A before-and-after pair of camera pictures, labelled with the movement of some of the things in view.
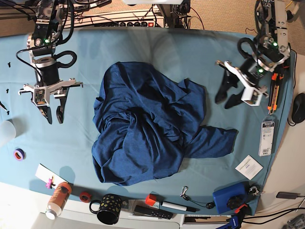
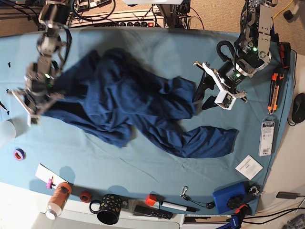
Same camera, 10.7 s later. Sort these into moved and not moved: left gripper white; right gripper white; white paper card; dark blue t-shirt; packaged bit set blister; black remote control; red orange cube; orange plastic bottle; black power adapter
Moved: dark blue t-shirt; right gripper white; left gripper white
Not moved: packaged bit set blister; white paper card; red orange cube; orange plastic bottle; black remote control; black power adapter
